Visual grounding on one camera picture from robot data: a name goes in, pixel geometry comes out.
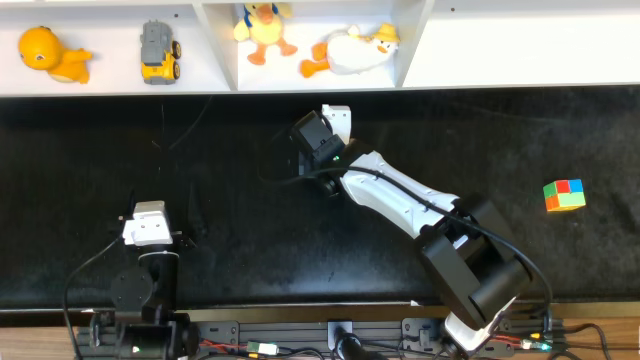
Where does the orange dinosaur toy figure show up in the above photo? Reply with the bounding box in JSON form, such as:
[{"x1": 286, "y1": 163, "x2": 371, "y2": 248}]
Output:
[{"x1": 18, "y1": 25, "x2": 95, "y2": 85}]

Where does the black cable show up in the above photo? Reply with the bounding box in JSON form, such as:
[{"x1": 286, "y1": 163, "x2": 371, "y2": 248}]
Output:
[
  {"x1": 61, "y1": 236, "x2": 126, "y2": 360},
  {"x1": 257, "y1": 164, "x2": 554, "y2": 346}
]

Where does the grey and yellow toy truck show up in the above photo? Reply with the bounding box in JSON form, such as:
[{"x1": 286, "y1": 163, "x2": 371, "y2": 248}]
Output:
[{"x1": 139, "y1": 19, "x2": 183, "y2": 86}]

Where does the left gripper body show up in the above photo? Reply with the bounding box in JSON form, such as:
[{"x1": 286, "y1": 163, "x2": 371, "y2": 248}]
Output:
[{"x1": 107, "y1": 214, "x2": 199, "y2": 254}]

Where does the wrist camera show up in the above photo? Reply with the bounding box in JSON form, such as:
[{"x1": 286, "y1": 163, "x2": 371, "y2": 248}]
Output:
[
  {"x1": 320, "y1": 103, "x2": 353, "y2": 147},
  {"x1": 121, "y1": 200, "x2": 175, "y2": 247}
]

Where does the many-coloured puzzle cube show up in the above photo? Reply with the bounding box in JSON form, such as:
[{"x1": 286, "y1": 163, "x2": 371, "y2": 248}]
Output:
[{"x1": 542, "y1": 178, "x2": 587, "y2": 213}]

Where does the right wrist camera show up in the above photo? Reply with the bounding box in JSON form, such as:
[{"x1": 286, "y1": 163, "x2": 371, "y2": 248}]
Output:
[{"x1": 320, "y1": 103, "x2": 353, "y2": 147}]

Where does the yellow plush duck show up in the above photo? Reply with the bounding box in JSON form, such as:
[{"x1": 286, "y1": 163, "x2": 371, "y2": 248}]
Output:
[{"x1": 233, "y1": 2, "x2": 299, "y2": 67}]

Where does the white plush duck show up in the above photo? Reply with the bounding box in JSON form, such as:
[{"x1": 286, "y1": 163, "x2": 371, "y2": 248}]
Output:
[{"x1": 299, "y1": 22, "x2": 401, "y2": 79}]

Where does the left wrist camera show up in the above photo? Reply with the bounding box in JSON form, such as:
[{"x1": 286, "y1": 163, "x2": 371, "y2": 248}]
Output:
[{"x1": 121, "y1": 200, "x2": 175, "y2": 247}]

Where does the mounting rail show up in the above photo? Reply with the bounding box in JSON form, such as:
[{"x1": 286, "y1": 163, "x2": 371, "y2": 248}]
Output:
[{"x1": 74, "y1": 308, "x2": 619, "y2": 360}]

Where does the white shelf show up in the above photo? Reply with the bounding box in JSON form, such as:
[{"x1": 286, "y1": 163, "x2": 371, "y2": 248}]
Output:
[{"x1": 0, "y1": 0, "x2": 640, "y2": 98}]

